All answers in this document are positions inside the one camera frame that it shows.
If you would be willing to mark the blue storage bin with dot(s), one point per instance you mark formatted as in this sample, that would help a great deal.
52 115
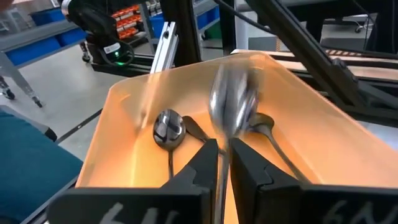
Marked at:
34 51
157 25
46 17
206 17
71 36

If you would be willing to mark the blue upholstered chair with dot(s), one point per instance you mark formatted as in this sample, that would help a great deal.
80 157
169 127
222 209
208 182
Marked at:
31 174

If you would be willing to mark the grey metal cart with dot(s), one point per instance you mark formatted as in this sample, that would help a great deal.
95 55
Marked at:
37 32

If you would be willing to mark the black spoon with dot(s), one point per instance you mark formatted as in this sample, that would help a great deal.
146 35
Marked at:
264 124
233 99
194 127
169 129

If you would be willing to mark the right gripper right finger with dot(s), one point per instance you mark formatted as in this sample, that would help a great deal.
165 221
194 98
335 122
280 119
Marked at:
267 202

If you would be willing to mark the silver aluminium extrusion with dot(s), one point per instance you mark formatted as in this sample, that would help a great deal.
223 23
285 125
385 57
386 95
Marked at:
164 46

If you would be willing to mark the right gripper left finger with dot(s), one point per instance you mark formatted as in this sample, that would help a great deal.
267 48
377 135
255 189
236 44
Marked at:
186 199

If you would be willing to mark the pile of spoons on table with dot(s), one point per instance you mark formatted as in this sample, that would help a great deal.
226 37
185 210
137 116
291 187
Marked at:
311 53

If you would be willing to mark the orange parts organizer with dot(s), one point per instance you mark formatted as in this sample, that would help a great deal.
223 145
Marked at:
126 21

